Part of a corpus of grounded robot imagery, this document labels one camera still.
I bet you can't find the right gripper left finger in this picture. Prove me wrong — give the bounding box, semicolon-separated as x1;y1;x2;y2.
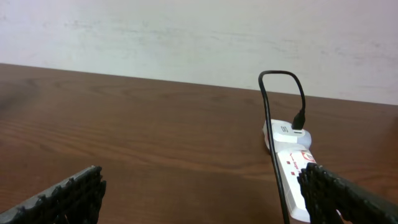
1;166;106;224

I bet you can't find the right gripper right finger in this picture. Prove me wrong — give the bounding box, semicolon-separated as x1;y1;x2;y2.
297;163;397;224

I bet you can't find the black charger cable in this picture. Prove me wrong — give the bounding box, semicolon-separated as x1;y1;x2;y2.
257;70;307;224

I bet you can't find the white power strip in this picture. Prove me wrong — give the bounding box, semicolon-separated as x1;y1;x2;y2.
271;119;315;223

